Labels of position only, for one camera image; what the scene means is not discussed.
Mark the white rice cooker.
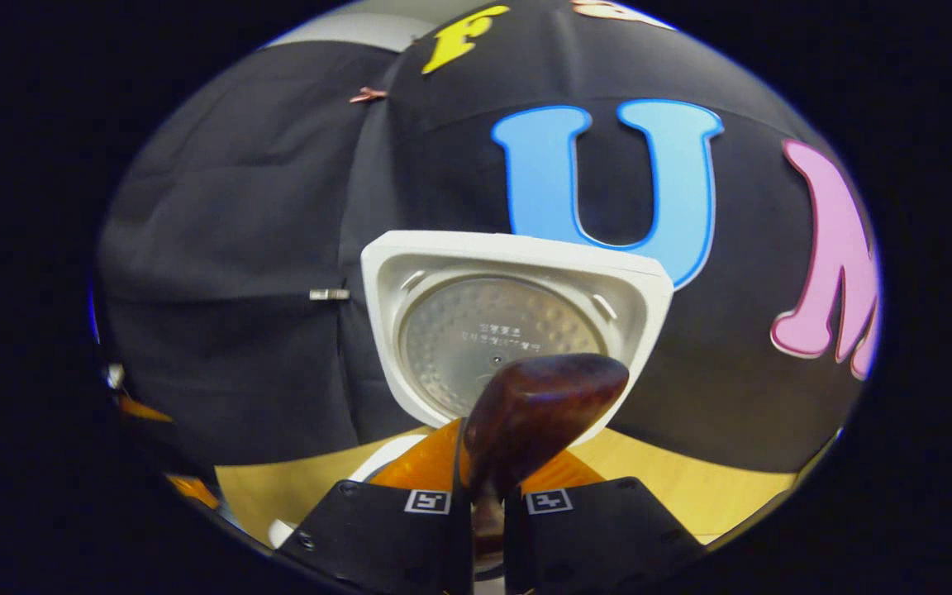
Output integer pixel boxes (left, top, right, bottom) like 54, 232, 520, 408
268, 230, 675, 550

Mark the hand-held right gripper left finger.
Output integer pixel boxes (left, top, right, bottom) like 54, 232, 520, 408
276, 417, 474, 595

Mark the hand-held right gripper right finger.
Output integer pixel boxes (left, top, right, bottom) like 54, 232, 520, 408
502, 450, 704, 595

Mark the black backdrop cloth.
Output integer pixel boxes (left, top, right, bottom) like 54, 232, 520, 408
96, 0, 882, 497

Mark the brown wooden spoon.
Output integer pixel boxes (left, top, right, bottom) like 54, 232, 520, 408
464, 354, 631, 571

